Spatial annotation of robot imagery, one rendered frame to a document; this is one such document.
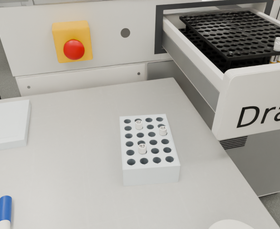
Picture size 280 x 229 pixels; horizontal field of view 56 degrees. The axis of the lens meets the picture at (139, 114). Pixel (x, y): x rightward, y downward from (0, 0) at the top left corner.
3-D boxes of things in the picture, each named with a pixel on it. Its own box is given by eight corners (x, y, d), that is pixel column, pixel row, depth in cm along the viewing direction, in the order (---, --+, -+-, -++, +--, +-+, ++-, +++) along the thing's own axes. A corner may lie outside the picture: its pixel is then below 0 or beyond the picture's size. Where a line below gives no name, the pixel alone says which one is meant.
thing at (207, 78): (359, 100, 45) (379, 68, 41) (221, 124, 40) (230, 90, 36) (235, 23, 76) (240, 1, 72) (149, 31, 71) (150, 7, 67)
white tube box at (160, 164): (178, 182, 40) (180, 165, 38) (123, 186, 40) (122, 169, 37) (164, 129, 50) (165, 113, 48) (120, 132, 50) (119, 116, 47)
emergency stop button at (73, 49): (85, 60, 52) (83, 40, 50) (65, 62, 51) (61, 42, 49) (84, 53, 55) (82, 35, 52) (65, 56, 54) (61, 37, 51)
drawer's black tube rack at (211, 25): (305, 79, 50) (319, 47, 46) (221, 91, 47) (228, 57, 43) (242, 36, 67) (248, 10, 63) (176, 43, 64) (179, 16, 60)
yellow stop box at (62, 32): (93, 62, 55) (90, 27, 51) (58, 65, 54) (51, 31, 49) (91, 52, 59) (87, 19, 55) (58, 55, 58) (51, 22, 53)
